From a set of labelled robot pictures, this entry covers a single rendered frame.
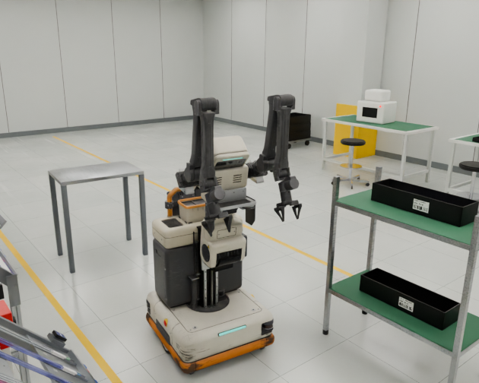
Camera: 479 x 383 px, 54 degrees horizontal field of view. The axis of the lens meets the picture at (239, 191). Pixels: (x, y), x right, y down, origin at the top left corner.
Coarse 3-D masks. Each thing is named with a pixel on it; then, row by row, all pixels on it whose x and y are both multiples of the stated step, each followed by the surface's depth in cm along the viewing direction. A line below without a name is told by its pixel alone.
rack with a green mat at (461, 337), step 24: (336, 192) 289; (360, 192) 308; (336, 216) 295; (384, 216) 265; (408, 216) 266; (456, 240) 233; (336, 288) 309; (384, 312) 281; (432, 336) 259; (456, 336) 242; (456, 360) 244
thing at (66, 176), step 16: (64, 176) 393; (80, 176) 394; (96, 176) 394; (112, 176) 399; (64, 192) 380; (144, 192) 420; (64, 208) 383; (128, 208) 460; (144, 208) 424; (128, 224) 464; (144, 224) 428; (128, 240) 468; (144, 240) 432
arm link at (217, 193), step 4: (200, 184) 228; (200, 188) 229; (204, 188) 226; (208, 188) 224; (212, 188) 223; (216, 188) 220; (220, 188) 221; (212, 192) 221; (216, 192) 220; (220, 192) 221; (224, 192) 222; (212, 196) 221; (216, 196) 219; (220, 196) 220; (224, 196) 221; (212, 200) 223; (216, 200) 222
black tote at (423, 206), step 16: (384, 192) 284; (400, 192) 275; (416, 192) 286; (432, 192) 277; (400, 208) 277; (416, 208) 268; (432, 208) 260; (448, 208) 253; (464, 208) 247; (464, 224) 252
